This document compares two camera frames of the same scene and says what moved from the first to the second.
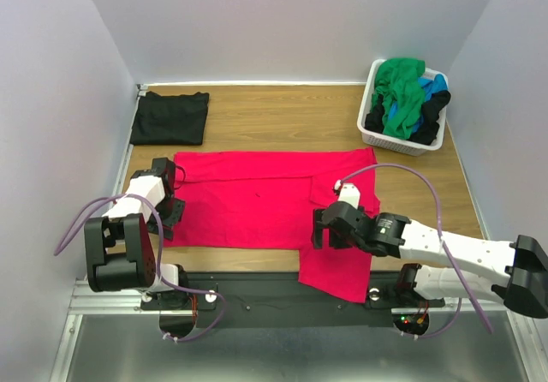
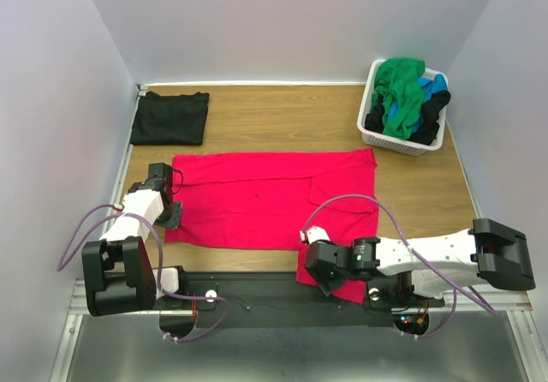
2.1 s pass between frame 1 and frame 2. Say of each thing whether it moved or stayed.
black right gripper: moved
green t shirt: stayed
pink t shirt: stayed
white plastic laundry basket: stayed
